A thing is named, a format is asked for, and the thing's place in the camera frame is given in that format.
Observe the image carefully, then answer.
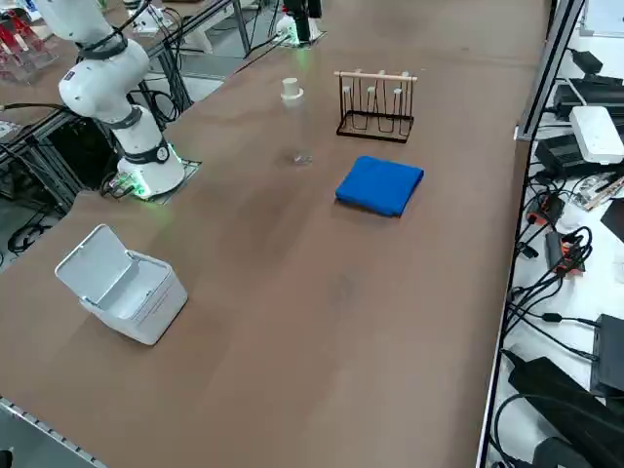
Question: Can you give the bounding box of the long black power brick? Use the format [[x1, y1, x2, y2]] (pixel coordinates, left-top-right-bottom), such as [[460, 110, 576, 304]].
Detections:
[[552, 76, 624, 119]]

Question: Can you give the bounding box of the small black power brick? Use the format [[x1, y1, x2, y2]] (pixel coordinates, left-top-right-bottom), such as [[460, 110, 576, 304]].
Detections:
[[570, 47, 605, 75]]

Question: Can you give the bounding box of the clear bottle with white cap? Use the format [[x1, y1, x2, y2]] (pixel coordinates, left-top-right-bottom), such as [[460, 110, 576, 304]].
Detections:
[[279, 77, 315, 168]]

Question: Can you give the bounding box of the folded blue cloth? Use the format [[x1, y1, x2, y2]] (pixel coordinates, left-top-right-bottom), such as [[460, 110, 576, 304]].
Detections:
[[333, 155, 426, 220]]

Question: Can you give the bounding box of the large black box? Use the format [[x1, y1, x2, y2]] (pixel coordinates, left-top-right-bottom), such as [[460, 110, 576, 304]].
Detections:
[[588, 313, 624, 399]]

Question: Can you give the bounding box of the red acrylic stand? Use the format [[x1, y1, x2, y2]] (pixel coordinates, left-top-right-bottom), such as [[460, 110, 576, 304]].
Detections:
[[0, 8, 60, 87]]

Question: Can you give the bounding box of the white power box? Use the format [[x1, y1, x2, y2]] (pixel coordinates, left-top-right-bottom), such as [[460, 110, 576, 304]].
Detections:
[[568, 105, 624, 165]]

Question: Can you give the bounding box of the aluminium camera post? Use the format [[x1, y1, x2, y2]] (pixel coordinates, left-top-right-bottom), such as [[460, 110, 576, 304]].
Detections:
[[515, 0, 587, 143]]

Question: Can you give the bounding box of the red and black connector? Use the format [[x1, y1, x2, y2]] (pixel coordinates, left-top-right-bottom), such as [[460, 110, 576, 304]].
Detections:
[[524, 194, 567, 228]]

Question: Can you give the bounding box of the black electronics box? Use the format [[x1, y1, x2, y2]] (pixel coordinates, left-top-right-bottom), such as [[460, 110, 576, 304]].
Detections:
[[534, 135, 585, 177]]

